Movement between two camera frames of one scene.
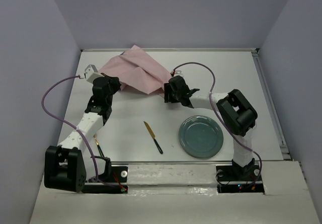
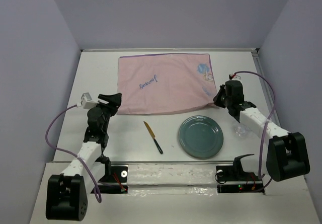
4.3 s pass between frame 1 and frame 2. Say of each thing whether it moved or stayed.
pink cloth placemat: moved
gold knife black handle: stayed
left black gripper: moved
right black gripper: moved
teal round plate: stayed
